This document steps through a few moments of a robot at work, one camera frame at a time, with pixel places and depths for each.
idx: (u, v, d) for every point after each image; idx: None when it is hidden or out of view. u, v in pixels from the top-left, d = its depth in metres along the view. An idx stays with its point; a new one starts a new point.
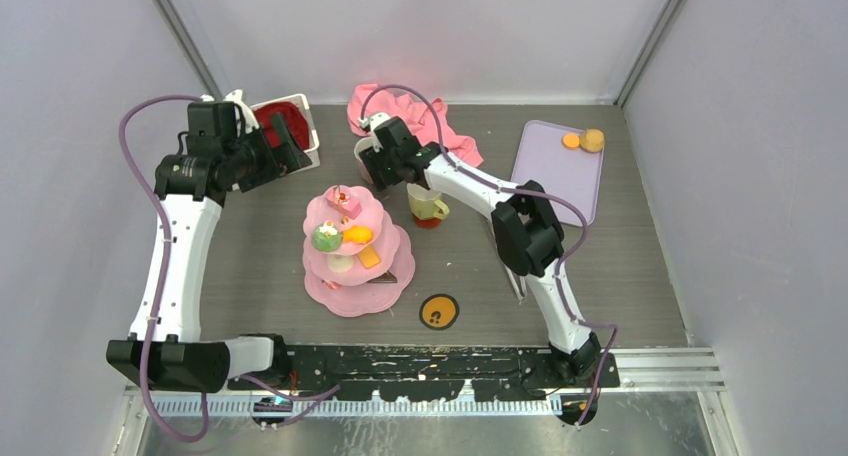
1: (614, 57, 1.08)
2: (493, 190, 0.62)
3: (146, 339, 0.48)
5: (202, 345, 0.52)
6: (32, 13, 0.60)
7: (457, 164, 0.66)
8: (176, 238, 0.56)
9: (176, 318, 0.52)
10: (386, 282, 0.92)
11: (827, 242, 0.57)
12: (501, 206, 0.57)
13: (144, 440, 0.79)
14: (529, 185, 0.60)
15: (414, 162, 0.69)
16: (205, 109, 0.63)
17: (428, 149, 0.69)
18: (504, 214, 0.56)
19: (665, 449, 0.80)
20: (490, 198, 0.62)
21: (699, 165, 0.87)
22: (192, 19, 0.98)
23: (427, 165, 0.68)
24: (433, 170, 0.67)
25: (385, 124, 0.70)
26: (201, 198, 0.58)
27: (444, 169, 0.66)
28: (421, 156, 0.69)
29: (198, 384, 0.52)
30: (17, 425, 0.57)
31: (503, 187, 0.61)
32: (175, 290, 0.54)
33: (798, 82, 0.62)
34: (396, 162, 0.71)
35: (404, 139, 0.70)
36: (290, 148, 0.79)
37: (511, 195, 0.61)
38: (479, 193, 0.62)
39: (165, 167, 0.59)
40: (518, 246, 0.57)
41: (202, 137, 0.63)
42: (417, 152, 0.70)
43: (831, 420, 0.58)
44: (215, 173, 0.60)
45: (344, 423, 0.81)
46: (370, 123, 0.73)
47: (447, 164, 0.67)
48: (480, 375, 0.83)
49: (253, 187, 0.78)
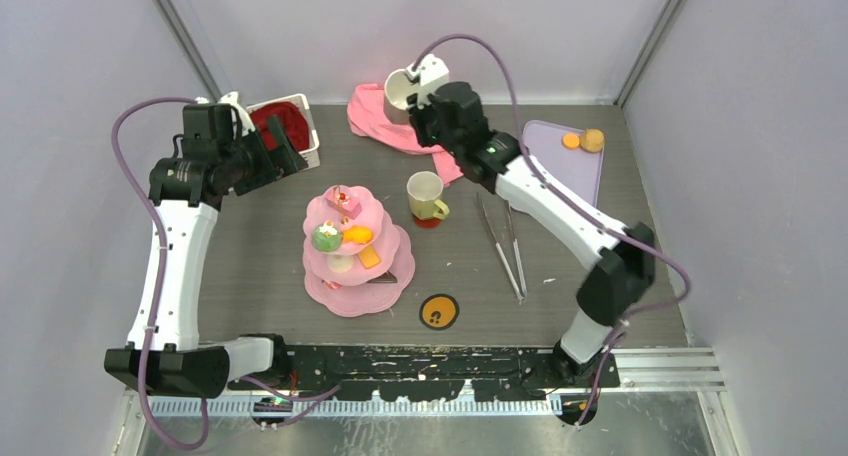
1: (614, 57, 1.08)
2: (594, 228, 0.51)
3: (144, 347, 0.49)
5: (200, 352, 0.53)
6: (32, 14, 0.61)
7: (546, 180, 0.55)
8: (172, 245, 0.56)
9: (174, 326, 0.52)
10: (386, 282, 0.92)
11: (827, 243, 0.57)
12: (612, 258, 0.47)
13: (144, 440, 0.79)
14: (634, 229, 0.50)
15: (484, 160, 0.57)
16: (199, 113, 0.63)
17: (503, 146, 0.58)
18: (612, 268, 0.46)
19: (665, 449, 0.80)
20: (590, 238, 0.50)
21: (699, 165, 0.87)
22: (192, 20, 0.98)
23: (499, 167, 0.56)
24: (509, 180, 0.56)
25: (456, 98, 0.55)
26: (196, 203, 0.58)
27: (528, 183, 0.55)
28: (494, 153, 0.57)
29: (198, 391, 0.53)
30: (17, 426, 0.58)
31: (608, 228, 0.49)
32: (173, 298, 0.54)
33: (798, 82, 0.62)
34: (457, 149, 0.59)
35: (475, 120, 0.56)
36: (286, 151, 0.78)
37: (617, 239, 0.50)
38: (576, 228, 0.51)
39: (160, 172, 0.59)
40: (612, 303, 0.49)
41: (197, 140, 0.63)
42: (487, 147, 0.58)
43: (832, 421, 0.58)
44: (210, 177, 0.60)
45: (344, 423, 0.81)
46: (421, 74, 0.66)
47: (533, 176, 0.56)
48: (480, 375, 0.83)
49: (251, 190, 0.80)
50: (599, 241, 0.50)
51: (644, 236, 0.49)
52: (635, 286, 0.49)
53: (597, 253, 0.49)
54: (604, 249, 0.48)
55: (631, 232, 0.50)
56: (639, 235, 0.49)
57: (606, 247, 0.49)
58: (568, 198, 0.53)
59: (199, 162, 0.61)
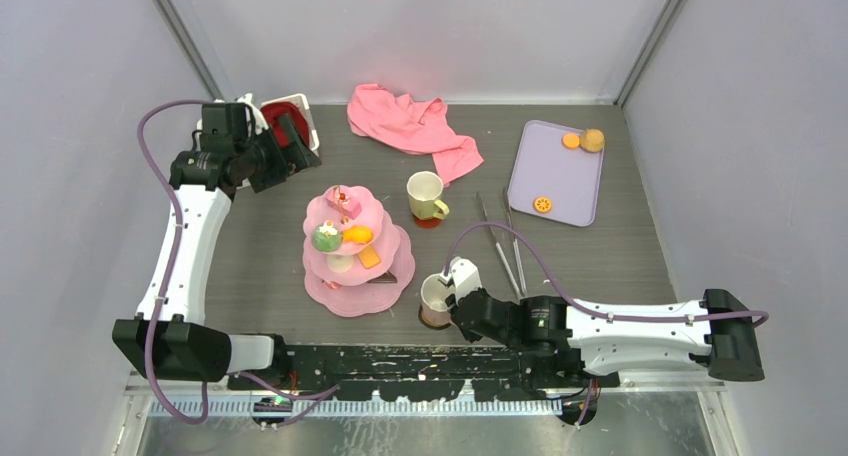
1: (615, 57, 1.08)
2: (682, 323, 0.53)
3: (153, 317, 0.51)
5: (206, 329, 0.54)
6: (33, 14, 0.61)
7: (612, 315, 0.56)
8: (187, 224, 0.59)
9: (183, 298, 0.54)
10: (386, 281, 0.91)
11: (828, 242, 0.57)
12: (721, 342, 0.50)
13: (144, 440, 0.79)
14: (712, 300, 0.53)
15: (544, 336, 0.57)
16: (218, 111, 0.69)
17: (546, 311, 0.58)
18: (732, 352, 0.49)
19: (666, 450, 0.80)
20: (689, 336, 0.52)
21: (699, 165, 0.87)
22: (192, 19, 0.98)
23: (565, 333, 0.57)
24: (581, 336, 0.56)
25: (477, 315, 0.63)
26: (212, 188, 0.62)
27: (596, 326, 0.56)
28: (546, 323, 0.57)
29: (199, 370, 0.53)
30: (17, 426, 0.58)
31: (696, 318, 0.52)
32: (184, 271, 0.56)
33: (799, 81, 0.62)
34: (515, 342, 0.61)
35: (502, 315, 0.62)
36: (298, 148, 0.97)
37: (707, 323, 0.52)
38: (667, 333, 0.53)
39: (180, 161, 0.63)
40: (752, 368, 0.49)
41: (215, 135, 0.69)
42: (535, 321, 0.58)
43: (833, 419, 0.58)
44: (226, 168, 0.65)
45: (344, 424, 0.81)
46: (455, 278, 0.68)
47: (595, 318, 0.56)
48: (480, 375, 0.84)
49: (265, 185, 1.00)
50: (699, 332, 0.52)
51: (722, 299, 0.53)
52: (751, 341, 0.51)
53: (705, 343, 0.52)
54: (710, 338, 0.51)
55: (713, 305, 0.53)
56: (722, 304, 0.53)
57: (708, 334, 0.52)
58: (638, 316, 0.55)
59: (217, 154, 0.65)
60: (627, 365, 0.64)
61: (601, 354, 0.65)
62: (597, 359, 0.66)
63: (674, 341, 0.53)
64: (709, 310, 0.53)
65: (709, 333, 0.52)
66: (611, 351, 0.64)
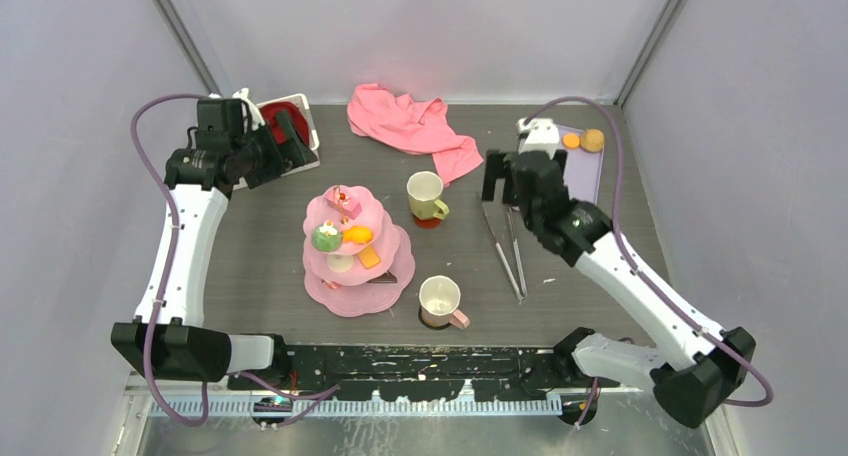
1: (615, 57, 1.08)
2: (691, 329, 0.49)
3: (151, 321, 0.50)
5: (205, 331, 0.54)
6: (32, 13, 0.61)
7: (639, 268, 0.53)
8: (184, 225, 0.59)
9: (182, 301, 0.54)
10: (386, 281, 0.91)
11: (827, 243, 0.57)
12: (707, 368, 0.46)
13: (144, 440, 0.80)
14: (735, 336, 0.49)
15: (568, 232, 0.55)
16: (213, 107, 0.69)
17: (589, 218, 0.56)
18: (707, 380, 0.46)
19: (665, 449, 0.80)
20: (683, 340, 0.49)
21: (699, 165, 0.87)
22: (192, 19, 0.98)
23: (589, 244, 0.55)
24: (598, 261, 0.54)
25: (534, 166, 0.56)
26: (209, 188, 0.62)
27: (616, 265, 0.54)
28: (579, 225, 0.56)
29: (199, 371, 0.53)
30: (17, 427, 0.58)
31: (706, 333, 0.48)
32: (181, 273, 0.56)
33: (798, 82, 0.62)
34: (535, 218, 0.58)
35: (553, 187, 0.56)
36: (294, 145, 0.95)
37: (713, 346, 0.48)
38: (667, 325, 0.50)
39: (175, 160, 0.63)
40: (697, 407, 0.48)
41: (210, 132, 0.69)
42: (571, 219, 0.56)
43: (833, 420, 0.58)
44: (222, 166, 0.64)
45: (344, 423, 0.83)
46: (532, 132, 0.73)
47: (622, 259, 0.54)
48: (480, 376, 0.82)
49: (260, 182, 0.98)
50: (696, 345, 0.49)
51: (745, 345, 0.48)
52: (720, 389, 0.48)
53: (691, 357, 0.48)
54: (700, 357, 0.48)
55: (733, 339, 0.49)
56: (740, 345, 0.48)
57: (701, 353, 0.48)
58: (661, 292, 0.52)
59: (213, 153, 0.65)
60: (605, 365, 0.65)
61: (593, 345, 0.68)
62: (586, 349, 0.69)
63: (669, 334, 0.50)
64: (725, 339, 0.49)
65: (703, 353, 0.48)
66: (602, 345, 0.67)
